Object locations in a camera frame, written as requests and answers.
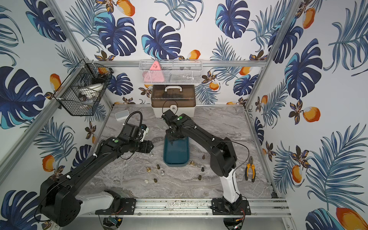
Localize teal plastic storage box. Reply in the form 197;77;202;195
163;136;190;167

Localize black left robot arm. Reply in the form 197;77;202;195
35;121;154;227

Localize small white box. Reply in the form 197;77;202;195
115;110;130;121

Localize brown lid white toolbox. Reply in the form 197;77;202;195
151;85;196;118

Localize pink triangle sign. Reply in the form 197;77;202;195
143;61;165;84

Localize white bowl in basket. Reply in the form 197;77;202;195
80;83;104;96

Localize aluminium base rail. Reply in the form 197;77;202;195
77;193;291;218

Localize black wire basket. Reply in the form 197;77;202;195
53;59;114;117

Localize yellow handled pliers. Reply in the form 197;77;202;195
245;156;256;183

